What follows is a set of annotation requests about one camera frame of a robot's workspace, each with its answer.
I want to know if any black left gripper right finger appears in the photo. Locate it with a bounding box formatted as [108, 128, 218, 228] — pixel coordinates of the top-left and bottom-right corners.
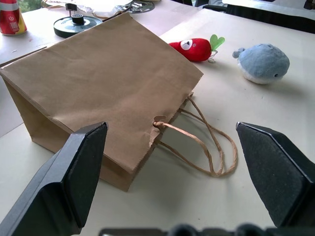
[235, 121, 315, 228]

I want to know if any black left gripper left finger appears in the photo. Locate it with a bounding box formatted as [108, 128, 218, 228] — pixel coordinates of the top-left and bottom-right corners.
[0, 121, 109, 236]

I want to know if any blue whale plush toy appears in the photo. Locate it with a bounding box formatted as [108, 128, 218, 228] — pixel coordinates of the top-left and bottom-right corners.
[232, 43, 290, 85]

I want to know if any red radish plush toy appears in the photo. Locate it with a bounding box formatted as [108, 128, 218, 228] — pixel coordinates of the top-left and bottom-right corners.
[168, 34, 226, 63]

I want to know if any dark green round disc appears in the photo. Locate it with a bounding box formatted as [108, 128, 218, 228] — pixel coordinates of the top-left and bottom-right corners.
[53, 15, 103, 38]

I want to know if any red drink can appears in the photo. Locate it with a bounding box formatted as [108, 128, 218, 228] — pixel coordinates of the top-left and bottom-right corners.
[0, 0, 28, 36]

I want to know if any small black clip stand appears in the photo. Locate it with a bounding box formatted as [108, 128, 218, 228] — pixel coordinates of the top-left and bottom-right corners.
[64, 2, 78, 18]

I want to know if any brown paper bag with handles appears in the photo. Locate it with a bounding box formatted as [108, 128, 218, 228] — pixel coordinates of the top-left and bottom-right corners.
[0, 12, 239, 193]

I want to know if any black ring-shaped object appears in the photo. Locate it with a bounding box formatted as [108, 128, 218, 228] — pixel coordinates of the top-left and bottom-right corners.
[122, 0, 156, 13]

